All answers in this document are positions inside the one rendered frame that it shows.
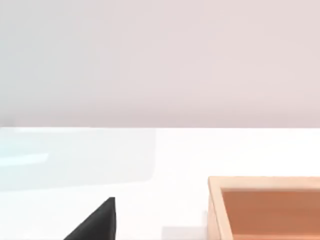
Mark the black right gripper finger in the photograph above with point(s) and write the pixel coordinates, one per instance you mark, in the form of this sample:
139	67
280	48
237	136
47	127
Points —
102	223

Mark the shallow salmon-coloured box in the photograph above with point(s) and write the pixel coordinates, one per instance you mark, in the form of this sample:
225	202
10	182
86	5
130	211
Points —
262	210

